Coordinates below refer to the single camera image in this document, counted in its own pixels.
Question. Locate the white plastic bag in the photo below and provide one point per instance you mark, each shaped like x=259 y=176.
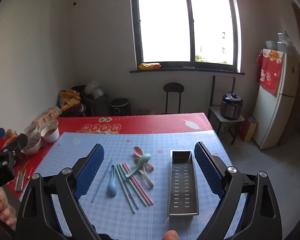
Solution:
x=93 y=88

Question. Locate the dark bin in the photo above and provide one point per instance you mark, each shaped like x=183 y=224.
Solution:
x=97 y=106

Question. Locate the black metal rack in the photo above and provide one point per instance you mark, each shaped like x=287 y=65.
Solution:
x=213 y=92

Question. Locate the black round stool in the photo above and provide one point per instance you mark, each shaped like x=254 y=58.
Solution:
x=173 y=88

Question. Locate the clear plastic container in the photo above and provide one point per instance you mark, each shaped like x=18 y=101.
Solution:
x=272 y=45

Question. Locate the yellow printed bag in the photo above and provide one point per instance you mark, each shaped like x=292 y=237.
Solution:
x=68 y=100

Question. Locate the blue plastic spoon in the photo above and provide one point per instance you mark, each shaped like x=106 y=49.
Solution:
x=112 y=188

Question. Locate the black pressure cooker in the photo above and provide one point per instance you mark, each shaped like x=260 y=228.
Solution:
x=231 y=106

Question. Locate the beige plastic spoon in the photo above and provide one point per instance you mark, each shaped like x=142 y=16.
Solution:
x=146 y=178

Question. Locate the blue plaid table mat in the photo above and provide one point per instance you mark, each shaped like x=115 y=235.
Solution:
x=150 y=140

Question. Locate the teal plastic spoon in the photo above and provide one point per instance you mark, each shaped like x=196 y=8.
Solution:
x=145 y=158

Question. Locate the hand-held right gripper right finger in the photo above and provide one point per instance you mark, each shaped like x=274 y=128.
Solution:
x=210 y=172

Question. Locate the pink plastic spoon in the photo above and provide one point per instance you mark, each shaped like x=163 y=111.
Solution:
x=137 y=151

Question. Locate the round lid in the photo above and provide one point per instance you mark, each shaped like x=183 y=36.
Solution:
x=188 y=67

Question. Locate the person's right hand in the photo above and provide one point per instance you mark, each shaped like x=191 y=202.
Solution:
x=170 y=235

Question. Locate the yellow packet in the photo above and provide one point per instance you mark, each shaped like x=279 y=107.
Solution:
x=148 y=66

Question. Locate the biscuit packet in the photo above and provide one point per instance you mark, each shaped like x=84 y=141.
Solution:
x=46 y=116

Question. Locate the clear plastic bowl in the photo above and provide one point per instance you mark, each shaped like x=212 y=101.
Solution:
x=31 y=145

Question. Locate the stainless steel utensil tray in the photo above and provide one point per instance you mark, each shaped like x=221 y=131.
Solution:
x=182 y=180

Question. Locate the red printed cloth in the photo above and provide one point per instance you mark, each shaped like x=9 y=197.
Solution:
x=268 y=75

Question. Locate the white paper noodle cup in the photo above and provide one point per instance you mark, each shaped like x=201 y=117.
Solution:
x=50 y=133

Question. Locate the black round bin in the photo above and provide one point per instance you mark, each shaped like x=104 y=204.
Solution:
x=120 y=107

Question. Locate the small sachet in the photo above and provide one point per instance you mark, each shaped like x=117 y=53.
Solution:
x=21 y=178

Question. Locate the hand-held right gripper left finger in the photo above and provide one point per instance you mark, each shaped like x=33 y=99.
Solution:
x=90 y=170

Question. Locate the white refrigerator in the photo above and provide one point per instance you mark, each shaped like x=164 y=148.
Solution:
x=270 y=120

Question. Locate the dark framed window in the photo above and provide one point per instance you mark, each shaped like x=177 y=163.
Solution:
x=185 y=22

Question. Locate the person's left hand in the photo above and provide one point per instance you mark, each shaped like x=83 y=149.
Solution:
x=6 y=213

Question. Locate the red cardboard box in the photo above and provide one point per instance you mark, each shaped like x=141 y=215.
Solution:
x=247 y=128

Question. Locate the small white side table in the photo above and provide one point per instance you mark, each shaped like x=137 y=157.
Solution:
x=218 y=113

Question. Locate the pink plastic chopstick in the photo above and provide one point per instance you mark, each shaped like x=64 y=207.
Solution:
x=145 y=192

